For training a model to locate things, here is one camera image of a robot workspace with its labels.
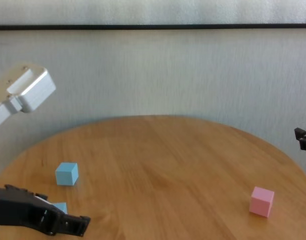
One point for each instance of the pink cube block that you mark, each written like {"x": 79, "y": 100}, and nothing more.
{"x": 260, "y": 203}

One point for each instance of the black wall rail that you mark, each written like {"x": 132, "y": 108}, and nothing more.
{"x": 153, "y": 27}

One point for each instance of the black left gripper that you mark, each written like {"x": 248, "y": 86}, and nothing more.
{"x": 23, "y": 210}

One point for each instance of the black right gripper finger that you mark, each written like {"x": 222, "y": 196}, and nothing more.
{"x": 305, "y": 142}

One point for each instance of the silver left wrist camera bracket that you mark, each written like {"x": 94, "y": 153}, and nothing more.
{"x": 30, "y": 90}

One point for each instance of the light blue cube block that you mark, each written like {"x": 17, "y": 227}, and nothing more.
{"x": 61, "y": 207}
{"x": 65, "y": 175}

